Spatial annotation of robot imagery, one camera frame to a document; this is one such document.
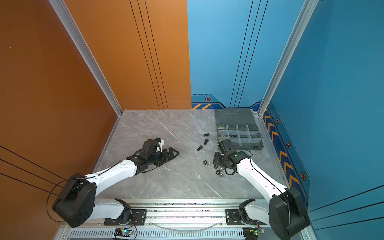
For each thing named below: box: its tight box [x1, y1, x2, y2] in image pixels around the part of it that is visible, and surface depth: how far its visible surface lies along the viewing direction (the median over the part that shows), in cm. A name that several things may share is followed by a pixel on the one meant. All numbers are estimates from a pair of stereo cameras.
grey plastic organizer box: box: [214, 109, 264, 151], surface depth 107 cm
